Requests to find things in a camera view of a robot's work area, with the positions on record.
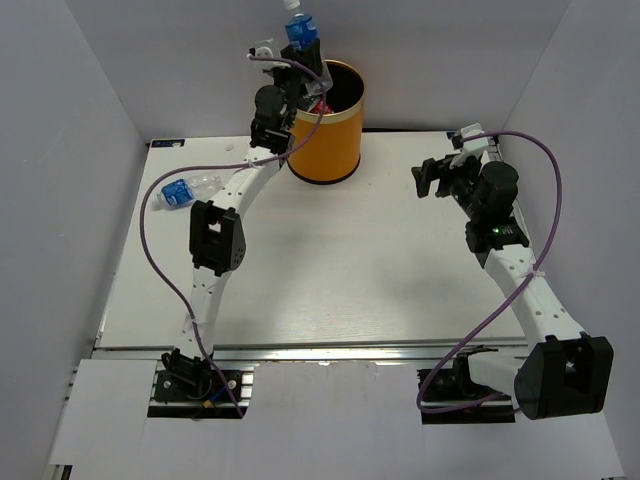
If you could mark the large blue label bottle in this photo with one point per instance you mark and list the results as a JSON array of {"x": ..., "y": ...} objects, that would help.
[{"x": 303, "y": 35}]

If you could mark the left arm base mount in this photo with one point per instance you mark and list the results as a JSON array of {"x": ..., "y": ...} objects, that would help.
[{"x": 189, "y": 388}]

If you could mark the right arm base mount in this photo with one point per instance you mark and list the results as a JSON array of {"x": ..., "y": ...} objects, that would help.
[{"x": 444, "y": 391}]

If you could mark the orange cylindrical bin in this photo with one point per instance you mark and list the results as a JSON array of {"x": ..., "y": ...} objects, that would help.
[{"x": 330, "y": 153}]

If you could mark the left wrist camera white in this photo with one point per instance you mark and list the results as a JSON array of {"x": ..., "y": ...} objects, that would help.
[{"x": 263, "y": 55}]

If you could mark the red label water bottle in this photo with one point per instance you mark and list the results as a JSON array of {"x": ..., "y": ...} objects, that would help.
[{"x": 320, "y": 107}]

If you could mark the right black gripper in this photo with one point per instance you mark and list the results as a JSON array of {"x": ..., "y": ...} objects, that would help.
[{"x": 430, "y": 171}]

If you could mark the blue corner sticker left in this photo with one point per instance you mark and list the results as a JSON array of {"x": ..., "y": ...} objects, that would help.
[{"x": 167, "y": 143}]

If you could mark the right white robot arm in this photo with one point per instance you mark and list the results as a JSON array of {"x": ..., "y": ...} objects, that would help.
[{"x": 566, "y": 371}]

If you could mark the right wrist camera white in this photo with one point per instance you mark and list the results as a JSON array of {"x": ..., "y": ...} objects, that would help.
[{"x": 474, "y": 141}]

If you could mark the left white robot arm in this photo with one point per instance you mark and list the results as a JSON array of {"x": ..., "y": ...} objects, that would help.
[{"x": 216, "y": 237}]

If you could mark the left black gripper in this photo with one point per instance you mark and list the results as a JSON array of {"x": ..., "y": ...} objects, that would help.
[{"x": 308, "y": 55}]

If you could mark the aluminium table frame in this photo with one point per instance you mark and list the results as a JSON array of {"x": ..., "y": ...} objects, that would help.
[{"x": 360, "y": 270}]

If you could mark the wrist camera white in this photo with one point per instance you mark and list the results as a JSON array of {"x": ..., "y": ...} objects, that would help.
[
  {"x": 474, "y": 141},
  {"x": 263, "y": 55}
]

